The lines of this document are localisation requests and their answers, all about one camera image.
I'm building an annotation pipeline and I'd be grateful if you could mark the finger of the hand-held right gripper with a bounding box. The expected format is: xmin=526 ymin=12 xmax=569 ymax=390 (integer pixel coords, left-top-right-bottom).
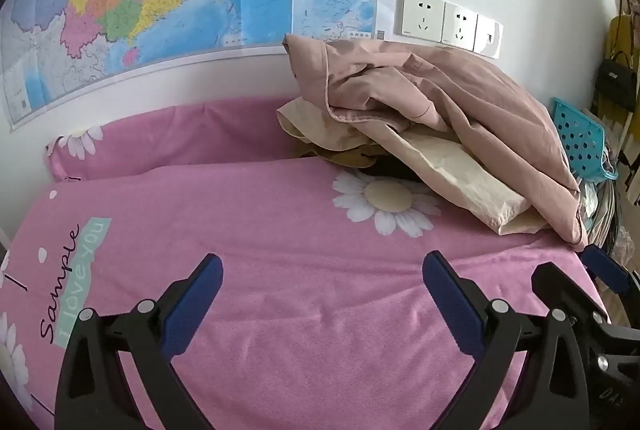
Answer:
xmin=531 ymin=261 xmax=610 ymax=328
xmin=581 ymin=243 xmax=640 ymax=306

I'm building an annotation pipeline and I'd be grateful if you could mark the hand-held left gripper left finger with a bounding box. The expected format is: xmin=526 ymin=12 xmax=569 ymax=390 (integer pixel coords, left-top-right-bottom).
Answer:
xmin=54 ymin=253 xmax=224 ymax=430

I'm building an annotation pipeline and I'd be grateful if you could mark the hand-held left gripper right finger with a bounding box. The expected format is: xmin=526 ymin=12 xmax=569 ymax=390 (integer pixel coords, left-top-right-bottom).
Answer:
xmin=422 ymin=251 xmax=593 ymax=430

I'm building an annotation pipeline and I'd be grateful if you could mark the dusty pink garment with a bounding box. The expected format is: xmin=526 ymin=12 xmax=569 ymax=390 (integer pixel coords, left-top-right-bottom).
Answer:
xmin=282 ymin=32 xmax=590 ymax=252

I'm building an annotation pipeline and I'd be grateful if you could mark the pile of grey cloth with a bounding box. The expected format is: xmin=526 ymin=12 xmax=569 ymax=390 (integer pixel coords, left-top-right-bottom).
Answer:
xmin=582 ymin=182 xmax=623 ymax=251

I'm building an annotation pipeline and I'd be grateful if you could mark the pink daisy bed sheet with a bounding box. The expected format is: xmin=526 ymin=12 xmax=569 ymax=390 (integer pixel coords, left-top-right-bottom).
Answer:
xmin=0 ymin=155 xmax=608 ymax=430

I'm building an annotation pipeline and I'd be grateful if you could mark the beige garment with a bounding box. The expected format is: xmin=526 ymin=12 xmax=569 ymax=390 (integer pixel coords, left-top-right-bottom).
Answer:
xmin=276 ymin=97 xmax=551 ymax=237

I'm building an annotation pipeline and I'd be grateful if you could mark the teal plastic basket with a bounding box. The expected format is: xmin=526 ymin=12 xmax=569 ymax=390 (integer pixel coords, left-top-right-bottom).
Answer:
xmin=550 ymin=97 xmax=618 ymax=181

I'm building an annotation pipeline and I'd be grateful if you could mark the pink daisy rolled quilt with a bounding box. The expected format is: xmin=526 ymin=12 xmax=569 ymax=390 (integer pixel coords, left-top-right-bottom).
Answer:
xmin=45 ymin=97 xmax=311 ymax=183

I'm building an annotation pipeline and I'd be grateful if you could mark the olive brown garment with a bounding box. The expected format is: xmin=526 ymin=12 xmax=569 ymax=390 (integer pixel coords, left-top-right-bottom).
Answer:
xmin=295 ymin=145 xmax=386 ymax=168

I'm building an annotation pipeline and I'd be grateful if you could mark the black handbag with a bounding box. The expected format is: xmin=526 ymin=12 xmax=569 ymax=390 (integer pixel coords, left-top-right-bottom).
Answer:
xmin=597 ymin=52 xmax=640 ymax=108

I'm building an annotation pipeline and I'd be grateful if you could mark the yellow hanging bag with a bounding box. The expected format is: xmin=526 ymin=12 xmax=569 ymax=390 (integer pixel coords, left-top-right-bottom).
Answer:
xmin=605 ymin=0 xmax=640 ymax=61

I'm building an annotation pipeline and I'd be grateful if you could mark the white wall switch plate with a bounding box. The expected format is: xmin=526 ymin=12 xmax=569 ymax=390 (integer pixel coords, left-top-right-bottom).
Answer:
xmin=475 ymin=14 xmax=505 ymax=59

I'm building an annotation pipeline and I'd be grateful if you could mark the white wall socket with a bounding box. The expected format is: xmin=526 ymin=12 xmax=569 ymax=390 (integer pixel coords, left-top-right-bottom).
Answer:
xmin=398 ymin=0 xmax=447 ymax=42
xmin=442 ymin=1 xmax=480 ymax=51

